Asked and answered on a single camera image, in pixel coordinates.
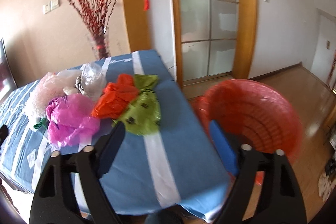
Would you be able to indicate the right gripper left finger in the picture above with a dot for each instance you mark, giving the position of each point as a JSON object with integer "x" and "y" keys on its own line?
{"x": 69, "y": 189}

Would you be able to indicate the magenta plastic bag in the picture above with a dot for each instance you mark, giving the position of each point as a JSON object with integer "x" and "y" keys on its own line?
{"x": 70, "y": 120}

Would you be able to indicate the dark green plastic bag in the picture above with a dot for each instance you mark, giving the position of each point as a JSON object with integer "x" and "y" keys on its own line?
{"x": 43, "y": 123}

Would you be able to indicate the olive green plastic bag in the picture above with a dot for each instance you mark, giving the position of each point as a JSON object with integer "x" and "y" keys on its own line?
{"x": 142, "y": 115}

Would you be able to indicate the orange red plastic bag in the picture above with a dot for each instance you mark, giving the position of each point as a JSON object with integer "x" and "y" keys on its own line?
{"x": 115, "y": 98}

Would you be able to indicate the clear plastic bag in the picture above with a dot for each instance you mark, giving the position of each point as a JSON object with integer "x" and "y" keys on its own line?
{"x": 93, "y": 80}

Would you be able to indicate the red plastic waste basket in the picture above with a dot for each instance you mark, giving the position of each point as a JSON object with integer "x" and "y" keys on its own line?
{"x": 255, "y": 113}

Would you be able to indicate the blue white striped tablecloth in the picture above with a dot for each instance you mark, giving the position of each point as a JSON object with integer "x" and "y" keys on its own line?
{"x": 176, "y": 166}

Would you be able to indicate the pink white plastic bag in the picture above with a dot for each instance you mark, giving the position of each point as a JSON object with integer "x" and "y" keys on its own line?
{"x": 49, "y": 87}

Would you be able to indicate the black white patterned wrapper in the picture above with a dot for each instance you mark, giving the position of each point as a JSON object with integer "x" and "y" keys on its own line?
{"x": 79, "y": 86}

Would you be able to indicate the clear glass vase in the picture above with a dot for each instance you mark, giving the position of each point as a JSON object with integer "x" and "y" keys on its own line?
{"x": 99, "y": 44}

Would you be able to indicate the frosted glass sliding door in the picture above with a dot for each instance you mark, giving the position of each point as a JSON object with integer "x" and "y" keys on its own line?
{"x": 208, "y": 36}

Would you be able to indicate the white wall switch plate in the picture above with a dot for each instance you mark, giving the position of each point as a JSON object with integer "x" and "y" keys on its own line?
{"x": 53, "y": 4}

